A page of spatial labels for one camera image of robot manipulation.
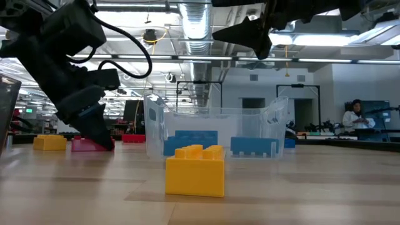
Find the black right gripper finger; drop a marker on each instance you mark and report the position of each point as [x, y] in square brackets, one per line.
[250, 34]
[237, 2]

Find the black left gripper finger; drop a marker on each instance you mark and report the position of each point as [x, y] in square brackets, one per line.
[101, 128]
[89, 128]

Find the long red building block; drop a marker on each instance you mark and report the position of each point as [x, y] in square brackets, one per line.
[82, 146]

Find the small red building block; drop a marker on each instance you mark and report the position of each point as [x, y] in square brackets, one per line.
[133, 138]

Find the small yellow building block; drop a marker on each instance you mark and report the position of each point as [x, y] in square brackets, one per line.
[50, 143]
[193, 178]

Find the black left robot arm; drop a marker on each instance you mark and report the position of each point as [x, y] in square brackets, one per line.
[37, 62]

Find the white square pillar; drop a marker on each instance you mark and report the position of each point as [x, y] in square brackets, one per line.
[65, 128]

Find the bright ceiling light panel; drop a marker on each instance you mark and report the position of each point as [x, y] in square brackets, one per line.
[312, 40]

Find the black upright panel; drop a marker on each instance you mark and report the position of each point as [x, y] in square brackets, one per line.
[134, 115]

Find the red background equipment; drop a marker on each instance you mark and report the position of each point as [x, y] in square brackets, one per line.
[17, 120]

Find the dark door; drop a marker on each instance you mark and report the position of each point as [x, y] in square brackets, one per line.
[303, 112]
[253, 103]

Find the grey translucent plastic bin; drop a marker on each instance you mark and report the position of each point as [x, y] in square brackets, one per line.
[6, 106]

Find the silver metal cylinder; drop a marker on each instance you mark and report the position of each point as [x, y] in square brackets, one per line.
[8, 140]

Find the clear plastic bin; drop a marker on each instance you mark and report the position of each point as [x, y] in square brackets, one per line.
[250, 125]

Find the dark ceiling pipe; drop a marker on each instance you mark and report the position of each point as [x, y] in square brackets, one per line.
[140, 8]

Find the small black background robot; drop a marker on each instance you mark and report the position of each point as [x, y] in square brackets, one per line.
[328, 126]

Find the person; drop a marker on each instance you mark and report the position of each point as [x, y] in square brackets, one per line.
[354, 120]

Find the white background table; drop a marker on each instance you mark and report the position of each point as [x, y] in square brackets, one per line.
[328, 137]

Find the dark computer monitor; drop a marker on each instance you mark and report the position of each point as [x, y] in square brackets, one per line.
[382, 106]

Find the black desk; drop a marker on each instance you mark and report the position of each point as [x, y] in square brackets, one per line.
[381, 131]

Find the silver round air duct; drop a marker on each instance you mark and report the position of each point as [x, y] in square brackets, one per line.
[195, 25]
[282, 27]

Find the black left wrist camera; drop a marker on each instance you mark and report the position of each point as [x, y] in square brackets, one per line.
[106, 79]

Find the grey wall vent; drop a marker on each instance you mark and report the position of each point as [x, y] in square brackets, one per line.
[254, 77]
[301, 78]

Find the long horizontal light rail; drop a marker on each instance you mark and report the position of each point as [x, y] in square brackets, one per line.
[203, 58]

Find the black table edge rail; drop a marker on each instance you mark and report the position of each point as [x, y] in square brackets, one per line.
[22, 138]

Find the black hanging ceiling camera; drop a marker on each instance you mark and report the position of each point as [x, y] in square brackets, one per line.
[150, 36]

